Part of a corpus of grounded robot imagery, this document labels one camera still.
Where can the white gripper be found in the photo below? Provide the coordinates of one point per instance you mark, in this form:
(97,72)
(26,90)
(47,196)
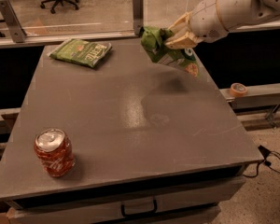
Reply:
(205,20)

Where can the green rice chip bag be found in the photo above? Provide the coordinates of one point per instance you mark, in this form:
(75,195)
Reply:
(152,41)

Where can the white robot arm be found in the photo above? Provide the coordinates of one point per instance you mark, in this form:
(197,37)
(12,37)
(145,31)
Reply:
(238,13)

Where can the green jalapeno chip bag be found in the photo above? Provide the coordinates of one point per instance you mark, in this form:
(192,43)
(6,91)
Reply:
(80,52)

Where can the orange tape roll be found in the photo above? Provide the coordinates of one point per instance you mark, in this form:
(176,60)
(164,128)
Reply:
(238,90)

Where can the grey table drawer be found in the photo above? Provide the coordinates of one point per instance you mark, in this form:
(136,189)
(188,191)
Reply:
(193,204)

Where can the red soda can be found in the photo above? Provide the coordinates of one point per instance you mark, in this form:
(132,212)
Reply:
(54,149)

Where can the middle metal glass bracket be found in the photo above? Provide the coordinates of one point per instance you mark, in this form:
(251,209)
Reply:
(138,16)

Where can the metal glass bracket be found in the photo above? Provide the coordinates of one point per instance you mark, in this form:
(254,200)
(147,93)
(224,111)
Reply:
(138,16)
(18,35)

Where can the left metal glass bracket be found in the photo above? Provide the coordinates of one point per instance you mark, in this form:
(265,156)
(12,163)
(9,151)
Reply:
(18,35)

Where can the black drawer handle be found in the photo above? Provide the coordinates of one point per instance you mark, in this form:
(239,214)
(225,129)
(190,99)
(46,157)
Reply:
(137,208)

